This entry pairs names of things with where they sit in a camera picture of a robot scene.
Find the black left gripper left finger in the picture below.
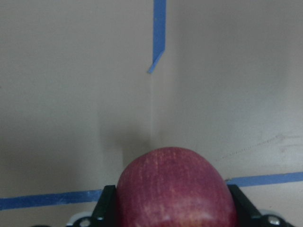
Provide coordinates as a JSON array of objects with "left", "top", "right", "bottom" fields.
[{"left": 91, "top": 185, "right": 116, "bottom": 227}]

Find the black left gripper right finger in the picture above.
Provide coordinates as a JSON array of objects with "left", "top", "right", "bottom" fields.
[{"left": 228, "top": 184, "right": 261, "bottom": 227}]

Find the red apple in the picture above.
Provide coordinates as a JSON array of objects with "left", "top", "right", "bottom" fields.
[{"left": 116, "top": 147, "right": 238, "bottom": 227}]

